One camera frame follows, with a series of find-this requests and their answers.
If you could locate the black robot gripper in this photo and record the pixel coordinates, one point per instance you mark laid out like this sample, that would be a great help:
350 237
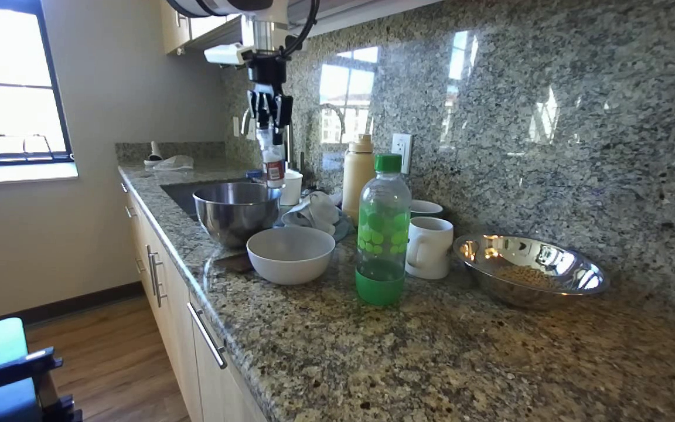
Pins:
267 70

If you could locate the small clear plastic bottle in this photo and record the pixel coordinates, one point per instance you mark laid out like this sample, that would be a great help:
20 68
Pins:
274 165

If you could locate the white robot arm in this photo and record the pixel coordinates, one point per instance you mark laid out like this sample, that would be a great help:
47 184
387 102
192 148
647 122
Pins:
229 6

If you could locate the deep steel mixing bowl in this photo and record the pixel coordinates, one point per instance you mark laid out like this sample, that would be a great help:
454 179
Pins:
236 214

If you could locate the beige squeeze bottle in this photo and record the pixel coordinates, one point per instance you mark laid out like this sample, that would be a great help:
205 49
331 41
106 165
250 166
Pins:
357 179

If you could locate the white ceramic bowl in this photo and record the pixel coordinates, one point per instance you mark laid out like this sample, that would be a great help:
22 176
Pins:
292 257

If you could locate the green plastic soda bottle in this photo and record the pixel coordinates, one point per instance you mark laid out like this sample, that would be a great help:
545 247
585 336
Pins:
382 234

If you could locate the shallow steel bowl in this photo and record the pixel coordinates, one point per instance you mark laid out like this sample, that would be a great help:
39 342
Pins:
527 273

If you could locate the blue sponge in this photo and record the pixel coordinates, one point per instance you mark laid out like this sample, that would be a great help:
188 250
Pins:
256 173

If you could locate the tall white cup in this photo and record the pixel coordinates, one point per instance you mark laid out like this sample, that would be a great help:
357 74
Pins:
292 189

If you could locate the upper wood cabinet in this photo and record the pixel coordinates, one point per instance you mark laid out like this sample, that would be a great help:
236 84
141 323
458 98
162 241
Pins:
198 27
368 13

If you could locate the clear plastic bag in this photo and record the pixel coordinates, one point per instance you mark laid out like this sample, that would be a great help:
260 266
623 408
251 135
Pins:
318 212

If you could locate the steel kitchen sink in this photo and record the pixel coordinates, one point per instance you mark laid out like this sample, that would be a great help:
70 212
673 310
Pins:
186 191

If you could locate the white cartoon print mug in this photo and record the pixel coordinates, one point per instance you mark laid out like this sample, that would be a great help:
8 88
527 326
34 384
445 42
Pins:
429 250

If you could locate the lower wood cabinets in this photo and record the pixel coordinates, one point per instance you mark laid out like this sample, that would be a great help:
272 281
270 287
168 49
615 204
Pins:
176 328

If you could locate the window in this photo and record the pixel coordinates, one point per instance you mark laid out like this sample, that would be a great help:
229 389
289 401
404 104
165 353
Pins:
11 78

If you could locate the blue clamp red tip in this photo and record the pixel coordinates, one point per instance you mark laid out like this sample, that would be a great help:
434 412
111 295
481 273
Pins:
11 374

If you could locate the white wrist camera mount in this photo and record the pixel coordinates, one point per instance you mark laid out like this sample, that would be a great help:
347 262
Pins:
223 55

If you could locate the white wall outlet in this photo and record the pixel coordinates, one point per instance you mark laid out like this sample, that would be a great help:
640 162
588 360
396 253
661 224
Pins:
401 148

